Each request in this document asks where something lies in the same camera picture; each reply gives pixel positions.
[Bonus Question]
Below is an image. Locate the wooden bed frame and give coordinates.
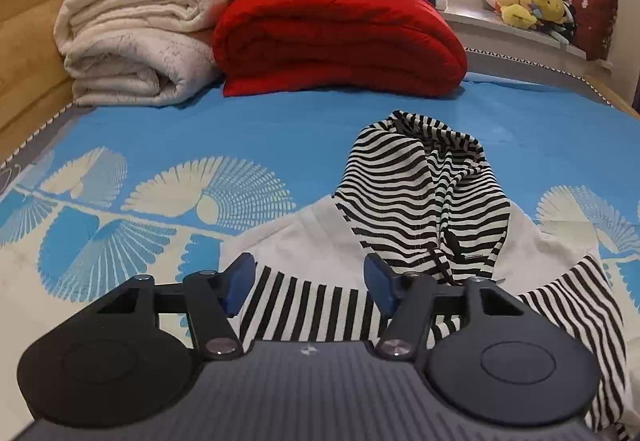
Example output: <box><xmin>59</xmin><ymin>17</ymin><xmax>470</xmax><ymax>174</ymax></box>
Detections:
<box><xmin>1</xmin><ymin>0</ymin><xmax>72</xmax><ymax>143</ymax></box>

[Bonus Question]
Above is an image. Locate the red folded blanket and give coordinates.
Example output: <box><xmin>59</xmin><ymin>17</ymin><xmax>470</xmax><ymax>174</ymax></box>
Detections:
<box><xmin>213</xmin><ymin>0</ymin><xmax>468</xmax><ymax>98</ymax></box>

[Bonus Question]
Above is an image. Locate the blue patterned bed sheet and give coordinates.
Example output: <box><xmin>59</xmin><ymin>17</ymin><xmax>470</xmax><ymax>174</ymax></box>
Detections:
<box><xmin>1</xmin><ymin>74</ymin><xmax>639</xmax><ymax>440</ymax></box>

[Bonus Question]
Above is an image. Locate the yellow plush toy pile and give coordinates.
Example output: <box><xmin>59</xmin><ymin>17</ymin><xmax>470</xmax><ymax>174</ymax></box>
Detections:
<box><xmin>481</xmin><ymin>0</ymin><xmax>577</xmax><ymax>44</ymax></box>

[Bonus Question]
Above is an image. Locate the dark red cushion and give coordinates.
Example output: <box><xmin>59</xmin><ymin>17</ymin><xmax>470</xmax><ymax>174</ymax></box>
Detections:
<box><xmin>570</xmin><ymin>0</ymin><xmax>618</xmax><ymax>61</ymax></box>

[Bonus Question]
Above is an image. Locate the cream folded blanket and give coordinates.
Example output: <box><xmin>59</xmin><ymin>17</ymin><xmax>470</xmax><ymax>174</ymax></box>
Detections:
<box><xmin>53</xmin><ymin>0</ymin><xmax>232</xmax><ymax>106</ymax></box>

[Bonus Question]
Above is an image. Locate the black white striped garment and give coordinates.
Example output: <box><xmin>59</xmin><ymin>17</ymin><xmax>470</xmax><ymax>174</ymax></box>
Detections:
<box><xmin>220</xmin><ymin>111</ymin><xmax>634</xmax><ymax>433</ymax></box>

